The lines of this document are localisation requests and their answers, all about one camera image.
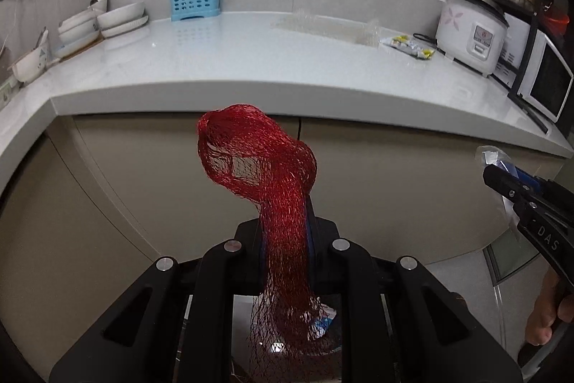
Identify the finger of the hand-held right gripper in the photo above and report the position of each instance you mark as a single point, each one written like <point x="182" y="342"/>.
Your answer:
<point x="504" y="185"/>
<point x="528" y="181"/>

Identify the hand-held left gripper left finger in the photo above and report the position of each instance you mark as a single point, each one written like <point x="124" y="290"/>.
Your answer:
<point x="249" y="257"/>

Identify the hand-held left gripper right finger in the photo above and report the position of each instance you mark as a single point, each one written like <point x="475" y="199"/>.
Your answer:
<point x="310" y="230"/>

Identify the clear plastic wrapper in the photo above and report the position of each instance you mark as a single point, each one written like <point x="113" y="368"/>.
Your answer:
<point x="489" y="154"/>

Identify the red mesh bag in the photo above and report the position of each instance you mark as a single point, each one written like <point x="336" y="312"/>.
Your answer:
<point x="269" y="167"/>

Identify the person's right hand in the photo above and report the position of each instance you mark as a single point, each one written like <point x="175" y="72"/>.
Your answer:
<point x="540" y="315"/>

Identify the glass door panel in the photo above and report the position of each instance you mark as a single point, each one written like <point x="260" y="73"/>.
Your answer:
<point x="511" y="262"/>

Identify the white microwave oven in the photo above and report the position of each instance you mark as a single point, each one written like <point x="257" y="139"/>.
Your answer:
<point x="549" y="82"/>

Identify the white base cabinet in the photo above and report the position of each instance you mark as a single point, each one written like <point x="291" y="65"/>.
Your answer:
<point x="134" y="194"/>

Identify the white vented appliance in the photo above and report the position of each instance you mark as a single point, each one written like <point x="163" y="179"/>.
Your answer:
<point x="515" y="46"/>

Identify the white rice cooker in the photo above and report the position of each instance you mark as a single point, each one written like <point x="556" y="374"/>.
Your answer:
<point x="466" y="28"/>

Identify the red plastic container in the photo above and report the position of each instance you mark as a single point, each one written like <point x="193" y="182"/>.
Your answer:
<point x="556" y="22"/>

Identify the white yellow snack packet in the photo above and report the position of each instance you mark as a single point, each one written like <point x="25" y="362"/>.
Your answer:
<point x="408" y="46"/>

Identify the clear plastic bag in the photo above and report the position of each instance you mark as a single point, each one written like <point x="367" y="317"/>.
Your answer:
<point x="327" y="26"/>

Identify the wide white bowl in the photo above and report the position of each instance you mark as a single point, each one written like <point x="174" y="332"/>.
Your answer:
<point x="121" y="15"/>

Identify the small white patterned bowl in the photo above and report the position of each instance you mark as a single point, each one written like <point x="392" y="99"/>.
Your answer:
<point x="29" y="66"/>

